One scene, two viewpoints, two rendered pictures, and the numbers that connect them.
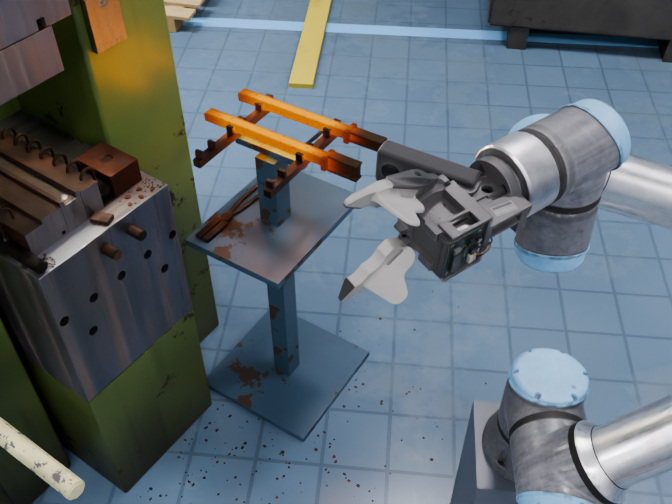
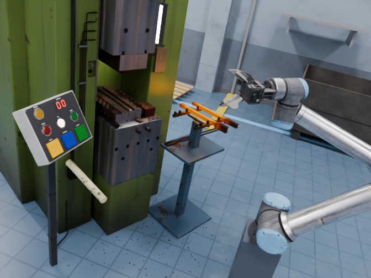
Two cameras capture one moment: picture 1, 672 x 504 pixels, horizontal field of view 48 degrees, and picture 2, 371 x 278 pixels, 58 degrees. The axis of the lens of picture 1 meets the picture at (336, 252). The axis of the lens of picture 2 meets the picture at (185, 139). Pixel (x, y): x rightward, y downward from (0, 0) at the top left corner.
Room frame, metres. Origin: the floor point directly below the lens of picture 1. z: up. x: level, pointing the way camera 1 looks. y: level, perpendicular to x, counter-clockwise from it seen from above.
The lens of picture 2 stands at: (-0.68, -0.06, 1.92)
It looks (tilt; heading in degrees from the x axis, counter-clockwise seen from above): 28 degrees down; 8
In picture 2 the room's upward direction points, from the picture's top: 11 degrees clockwise
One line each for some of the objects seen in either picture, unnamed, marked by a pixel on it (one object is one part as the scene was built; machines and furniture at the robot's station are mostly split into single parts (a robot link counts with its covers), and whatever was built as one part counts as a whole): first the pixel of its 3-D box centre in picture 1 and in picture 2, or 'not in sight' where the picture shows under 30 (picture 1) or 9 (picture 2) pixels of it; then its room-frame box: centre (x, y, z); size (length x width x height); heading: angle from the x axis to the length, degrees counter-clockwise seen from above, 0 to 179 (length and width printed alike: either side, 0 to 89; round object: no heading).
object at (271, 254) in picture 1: (276, 219); (192, 146); (1.51, 0.16, 0.68); 0.40 x 0.30 x 0.02; 148
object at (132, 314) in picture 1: (50, 250); (115, 134); (1.38, 0.74, 0.69); 0.56 x 0.38 x 0.45; 55
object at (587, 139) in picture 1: (567, 151); (290, 89); (0.69, -0.27, 1.52); 0.12 x 0.09 x 0.10; 125
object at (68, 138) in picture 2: not in sight; (68, 140); (0.67, 0.71, 1.01); 0.07 x 0.05 x 0.07; 170
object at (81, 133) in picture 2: not in sight; (80, 133); (0.77, 0.70, 1.01); 0.07 x 0.05 x 0.07; 170
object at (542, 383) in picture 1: (543, 400); (273, 211); (0.85, -0.41, 0.79); 0.17 x 0.15 x 0.18; 177
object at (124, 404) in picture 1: (91, 358); (111, 183); (1.38, 0.74, 0.23); 0.56 x 0.38 x 0.47; 55
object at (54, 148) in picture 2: not in sight; (54, 148); (0.58, 0.73, 1.01); 0.07 x 0.05 x 0.07; 170
